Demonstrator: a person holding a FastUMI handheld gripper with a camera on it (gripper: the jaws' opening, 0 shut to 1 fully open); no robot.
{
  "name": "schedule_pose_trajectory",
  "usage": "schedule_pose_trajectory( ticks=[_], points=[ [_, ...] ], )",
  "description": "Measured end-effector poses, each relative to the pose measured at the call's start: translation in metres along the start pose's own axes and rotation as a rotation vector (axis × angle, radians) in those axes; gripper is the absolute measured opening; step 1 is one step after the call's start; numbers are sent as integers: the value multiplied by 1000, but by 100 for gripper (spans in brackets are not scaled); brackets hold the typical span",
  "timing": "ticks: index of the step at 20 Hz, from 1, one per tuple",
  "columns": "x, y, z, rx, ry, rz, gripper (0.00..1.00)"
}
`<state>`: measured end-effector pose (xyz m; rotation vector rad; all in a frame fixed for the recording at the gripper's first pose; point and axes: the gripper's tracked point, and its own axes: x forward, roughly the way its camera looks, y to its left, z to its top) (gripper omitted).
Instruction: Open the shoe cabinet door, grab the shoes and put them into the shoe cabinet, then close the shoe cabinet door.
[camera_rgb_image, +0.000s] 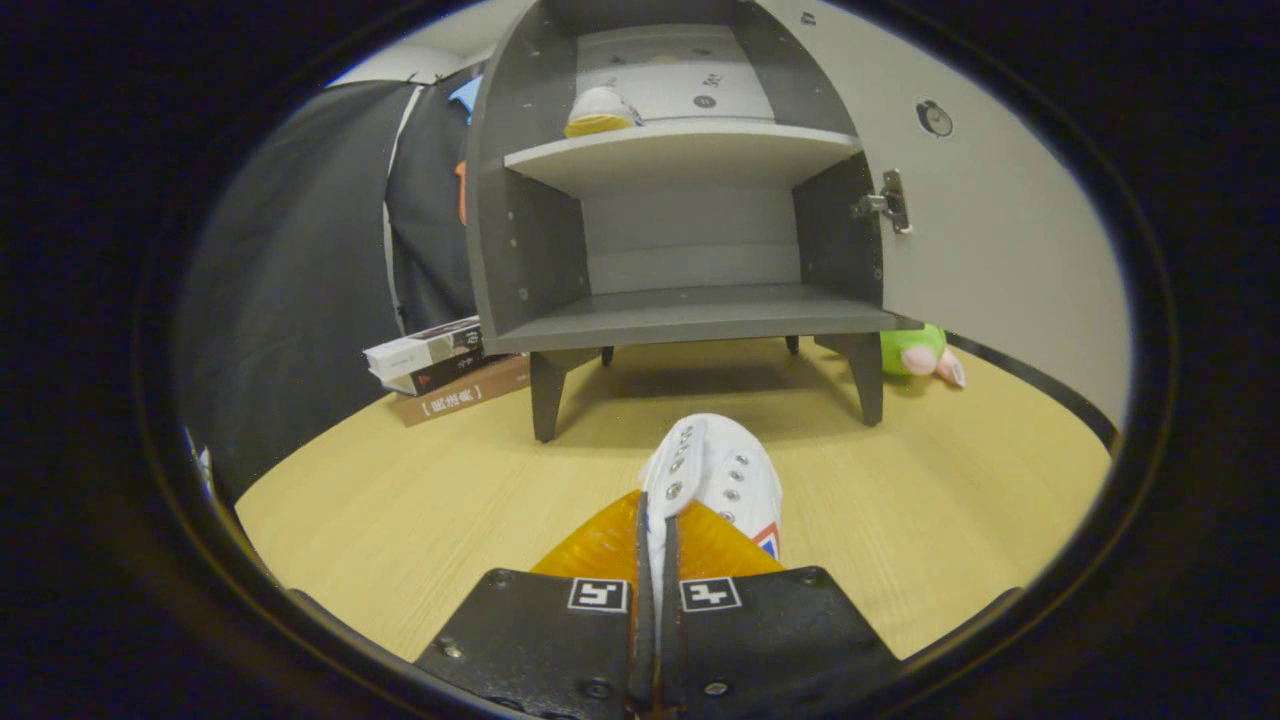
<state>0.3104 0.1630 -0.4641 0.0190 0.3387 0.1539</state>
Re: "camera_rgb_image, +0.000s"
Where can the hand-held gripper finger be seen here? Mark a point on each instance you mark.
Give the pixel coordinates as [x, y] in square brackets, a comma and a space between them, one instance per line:
[644, 640]
[668, 640]

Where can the white shoe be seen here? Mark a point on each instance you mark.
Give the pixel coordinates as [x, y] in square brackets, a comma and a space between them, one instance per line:
[715, 460]
[600, 108]

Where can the grey shoe cabinet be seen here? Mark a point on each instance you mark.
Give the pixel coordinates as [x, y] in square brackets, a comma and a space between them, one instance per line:
[690, 310]

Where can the metal door hinge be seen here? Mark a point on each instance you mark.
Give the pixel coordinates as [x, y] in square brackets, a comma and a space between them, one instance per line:
[890, 205]

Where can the brown book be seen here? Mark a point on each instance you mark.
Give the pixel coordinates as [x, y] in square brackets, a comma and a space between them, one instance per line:
[460, 393]

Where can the black book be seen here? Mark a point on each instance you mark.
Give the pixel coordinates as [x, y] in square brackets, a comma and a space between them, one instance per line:
[440, 375]

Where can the green plush toy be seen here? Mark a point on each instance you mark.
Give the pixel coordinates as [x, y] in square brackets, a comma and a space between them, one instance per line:
[905, 350]

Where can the black backdrop cloth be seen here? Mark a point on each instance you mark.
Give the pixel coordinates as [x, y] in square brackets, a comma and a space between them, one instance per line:
[300, 250]

